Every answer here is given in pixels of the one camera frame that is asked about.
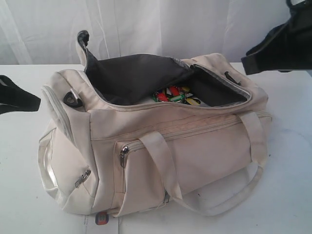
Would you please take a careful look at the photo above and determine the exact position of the cream fabric duffel bag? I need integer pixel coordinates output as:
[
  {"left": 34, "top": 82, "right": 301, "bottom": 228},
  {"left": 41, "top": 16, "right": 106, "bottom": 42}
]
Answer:
[{"left": 38, "top": 30, "right": 272, "bottom": 217}]

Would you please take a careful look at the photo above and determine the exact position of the colourful key tag bunch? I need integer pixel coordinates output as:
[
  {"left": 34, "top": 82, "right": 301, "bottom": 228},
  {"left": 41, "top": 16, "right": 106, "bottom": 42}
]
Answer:
[{"left": 152, "top": 86, "right": 203, "bottom": 106}]

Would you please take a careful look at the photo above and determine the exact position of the colourful sticker on table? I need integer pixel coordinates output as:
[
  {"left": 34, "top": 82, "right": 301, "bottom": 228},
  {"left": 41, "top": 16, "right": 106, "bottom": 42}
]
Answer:
[{"left": 95, "top": 211, "right": 109, "bottom": 225}]

